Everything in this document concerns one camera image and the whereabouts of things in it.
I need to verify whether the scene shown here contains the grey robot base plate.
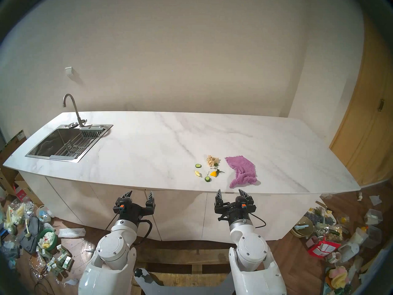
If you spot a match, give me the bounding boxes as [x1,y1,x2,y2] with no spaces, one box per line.
[134,268,237,295]

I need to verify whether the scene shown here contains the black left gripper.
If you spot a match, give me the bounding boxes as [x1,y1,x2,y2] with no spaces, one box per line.
[113,191,155,227]

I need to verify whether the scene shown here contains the steel sink drying rack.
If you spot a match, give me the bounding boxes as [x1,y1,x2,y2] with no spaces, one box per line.
[54,128,103,159]

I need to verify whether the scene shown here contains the clear plastic box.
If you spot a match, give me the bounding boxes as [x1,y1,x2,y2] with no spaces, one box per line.
[365,225,383,249]

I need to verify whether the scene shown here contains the olive woven plate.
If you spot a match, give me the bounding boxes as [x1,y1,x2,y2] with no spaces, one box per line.
[292,217,314,238]

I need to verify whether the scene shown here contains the clear plastic container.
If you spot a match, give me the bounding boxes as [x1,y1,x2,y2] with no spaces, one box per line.
[364,209,383,226]

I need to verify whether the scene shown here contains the wooden pallet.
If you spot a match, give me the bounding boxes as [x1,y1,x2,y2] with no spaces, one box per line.
[132,241,237,295]

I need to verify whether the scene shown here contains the purple cleaning cloth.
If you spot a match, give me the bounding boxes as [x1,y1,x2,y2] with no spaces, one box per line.
[225,155,258,189]

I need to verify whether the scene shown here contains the clear plastic cup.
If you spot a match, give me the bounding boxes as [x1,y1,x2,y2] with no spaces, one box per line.
[36,205,52,223]

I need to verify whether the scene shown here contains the grey bag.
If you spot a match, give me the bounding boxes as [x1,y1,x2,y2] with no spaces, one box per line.
[19,217,44,254]

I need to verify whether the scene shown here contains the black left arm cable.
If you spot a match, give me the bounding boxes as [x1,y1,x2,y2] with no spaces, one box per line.
[106,213,153,246]

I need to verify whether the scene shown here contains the white kitchen cabinet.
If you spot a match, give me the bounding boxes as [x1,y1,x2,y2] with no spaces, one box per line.
[18,171,323,244]

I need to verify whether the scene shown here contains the steel gooseneck faucet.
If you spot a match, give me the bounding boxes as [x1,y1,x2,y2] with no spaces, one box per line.
[63,94,92,128]

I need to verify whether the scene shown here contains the red snack packet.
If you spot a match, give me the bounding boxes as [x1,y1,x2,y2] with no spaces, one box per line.
[308,239,341,259]

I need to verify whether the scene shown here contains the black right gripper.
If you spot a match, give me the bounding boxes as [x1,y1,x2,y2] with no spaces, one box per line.
[214,189,257,224]

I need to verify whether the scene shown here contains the wooden door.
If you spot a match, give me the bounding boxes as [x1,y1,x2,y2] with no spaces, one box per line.
[329,18,393,187]

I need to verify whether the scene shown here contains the stainless steel sink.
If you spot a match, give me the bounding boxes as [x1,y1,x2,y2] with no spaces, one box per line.
[25,124,113,163]

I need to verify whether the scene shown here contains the brown cardboard box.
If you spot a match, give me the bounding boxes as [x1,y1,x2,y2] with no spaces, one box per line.
[0,130,28,196]

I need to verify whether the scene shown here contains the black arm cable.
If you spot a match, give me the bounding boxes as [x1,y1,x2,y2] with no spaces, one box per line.
[106,213,153,246]
[250,213,266,229]

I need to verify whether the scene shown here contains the green bowl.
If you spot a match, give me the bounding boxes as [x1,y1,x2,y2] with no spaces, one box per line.
[37,229,57,250]

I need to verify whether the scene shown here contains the pink yellow flower toy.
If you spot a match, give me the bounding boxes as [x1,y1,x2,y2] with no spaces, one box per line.
[327,266,350,289]

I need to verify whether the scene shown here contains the white foam mesh sleeve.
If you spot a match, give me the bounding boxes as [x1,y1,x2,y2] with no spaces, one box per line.
[58,228,86,238]

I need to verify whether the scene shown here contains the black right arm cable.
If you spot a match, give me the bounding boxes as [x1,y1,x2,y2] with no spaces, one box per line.
[250,213,266,229]

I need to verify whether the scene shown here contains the cardboard box with red print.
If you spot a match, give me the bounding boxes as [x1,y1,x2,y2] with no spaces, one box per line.
[14,181,43,206]

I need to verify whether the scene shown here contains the white plastic jug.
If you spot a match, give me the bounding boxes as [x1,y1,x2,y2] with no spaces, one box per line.
[338,242,360,262]

